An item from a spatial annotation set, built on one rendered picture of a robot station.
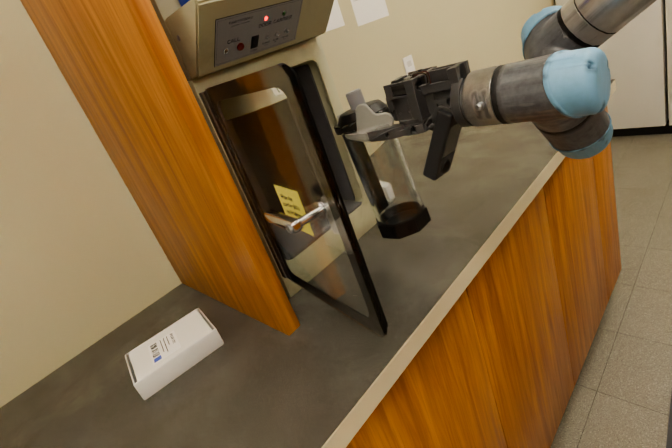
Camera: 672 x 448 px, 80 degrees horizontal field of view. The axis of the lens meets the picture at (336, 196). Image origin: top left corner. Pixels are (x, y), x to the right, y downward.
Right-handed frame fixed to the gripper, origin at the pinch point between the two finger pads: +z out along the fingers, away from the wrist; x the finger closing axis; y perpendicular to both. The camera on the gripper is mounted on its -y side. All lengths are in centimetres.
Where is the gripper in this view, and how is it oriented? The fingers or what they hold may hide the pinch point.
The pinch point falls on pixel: (368, 127)
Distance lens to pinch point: 71.3
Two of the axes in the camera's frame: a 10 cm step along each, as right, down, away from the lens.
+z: -6.8, -0.3, 7.3
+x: -6.5, 4.8, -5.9
